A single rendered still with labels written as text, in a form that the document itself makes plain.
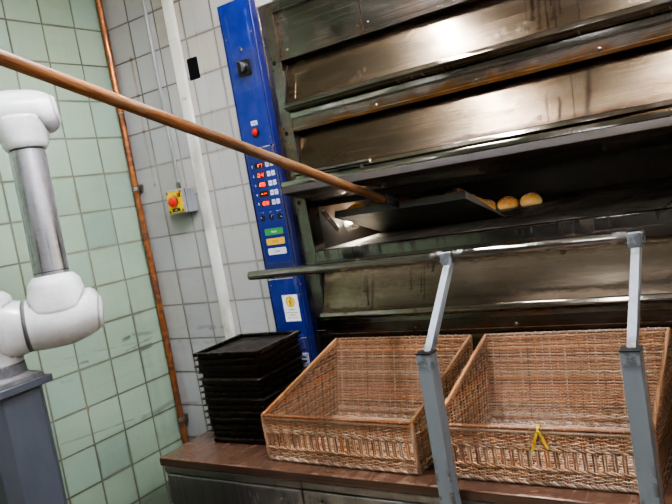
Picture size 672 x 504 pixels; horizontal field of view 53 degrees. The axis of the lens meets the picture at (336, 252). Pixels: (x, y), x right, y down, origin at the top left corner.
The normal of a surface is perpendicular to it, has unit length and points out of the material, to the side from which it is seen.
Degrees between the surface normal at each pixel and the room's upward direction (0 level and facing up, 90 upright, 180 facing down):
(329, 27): 93
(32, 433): 90
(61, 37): 90
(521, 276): 70
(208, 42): 90
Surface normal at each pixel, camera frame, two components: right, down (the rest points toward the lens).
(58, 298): 0.32, -0.09
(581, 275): -0.56, -0.18
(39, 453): 0.86, -0.11
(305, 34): -0.54, 0.16
